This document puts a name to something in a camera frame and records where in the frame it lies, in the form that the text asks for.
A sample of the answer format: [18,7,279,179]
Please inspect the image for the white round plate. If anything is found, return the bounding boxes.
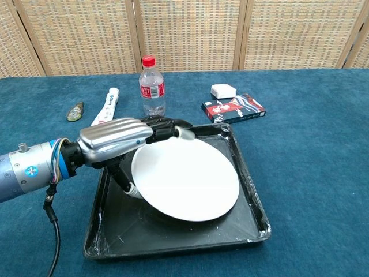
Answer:
[131,136,240,222]

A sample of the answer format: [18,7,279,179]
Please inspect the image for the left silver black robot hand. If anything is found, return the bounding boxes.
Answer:
[75,114,197,200]

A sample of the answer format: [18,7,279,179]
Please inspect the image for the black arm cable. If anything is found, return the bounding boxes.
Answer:
[43,182,62,277]

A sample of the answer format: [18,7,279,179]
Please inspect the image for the small green glass bottle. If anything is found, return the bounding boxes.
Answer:
[66,101,85,122]

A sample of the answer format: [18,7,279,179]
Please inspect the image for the blue table cloth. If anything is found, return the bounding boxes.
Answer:
[0,68,369,277]

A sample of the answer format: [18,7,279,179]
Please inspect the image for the clear bottle with red cap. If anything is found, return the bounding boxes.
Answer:
[138,55,167,117]

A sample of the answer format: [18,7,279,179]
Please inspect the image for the white toothpaste tube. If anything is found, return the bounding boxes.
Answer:
[90,87,121,127]

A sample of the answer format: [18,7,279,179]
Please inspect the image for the dark printed card box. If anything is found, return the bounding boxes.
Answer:
[201,93,266,125]

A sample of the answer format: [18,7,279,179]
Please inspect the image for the woven rattan folding screen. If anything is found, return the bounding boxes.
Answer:
[0,0,369,77]

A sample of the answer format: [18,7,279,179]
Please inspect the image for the white wrapped tissue pack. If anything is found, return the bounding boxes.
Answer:
[210,84,238,99]

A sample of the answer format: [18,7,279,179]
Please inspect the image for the black square plastic tray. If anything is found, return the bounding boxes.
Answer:
[82,122,272,262]

